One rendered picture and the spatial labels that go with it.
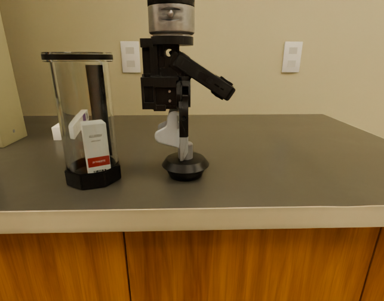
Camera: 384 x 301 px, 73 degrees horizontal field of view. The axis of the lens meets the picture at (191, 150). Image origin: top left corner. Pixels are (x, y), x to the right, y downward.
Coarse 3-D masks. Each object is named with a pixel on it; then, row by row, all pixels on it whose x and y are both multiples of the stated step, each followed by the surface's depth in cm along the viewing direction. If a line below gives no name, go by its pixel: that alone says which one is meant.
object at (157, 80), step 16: (144, 48) 43; (160, 48) 42; (176, 48) 42; (144, 64) 44; (160, 64) 43; (144, 80) 42; (160, 80) 42; (176, 80) 42; (144, 96) 44; (160, 96) 43; (176, 96) 43
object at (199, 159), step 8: (192, 144) 49; (176, 152) 53; (192, 152) 50; (168, 160) 49; (176, 160) 49; (184, 160) 49; (192, 160) 49; (200, 160) 49; (168, 168) 48; (176, 168) 47; (184, 168) 47; (192, 168) 47; (200, 168) 48; (176, 176) 48; (184, 176) 48; (192, 176) 48; (200, 176) 50
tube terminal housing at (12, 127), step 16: (0, 16) 66; (0, 32) 66; (0, 48) 66; (0, 64) 66; (0, 80) 66; (0, 96) 66; (16, 96) 72; (0, 112) 66; (16, 112) 72; (0, 128) 66; (16, 128) 72; (0, 144) 66
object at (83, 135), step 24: (72, 72) 39; (96, 72) 41; (72, 96) 40; (96, 96) 42; (72, 120) 42; (96, 120) 43; (72, 144) 43; (96, 144) 44; (72, 168) 45; (96, 168) 45
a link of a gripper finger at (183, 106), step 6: (186, 90) 44; (180, 96) 44; (186, 96) 42; (180, 102) 43; (186, 102) 42; (180, 108) 42; (186, 108) 42; (180, 114) 42; (186, 114) 42; (180, 120) 44; (186, 120) 43; (180, 126) 44; (186, 126) 43; (180, 132) 44; (186, 132) 44
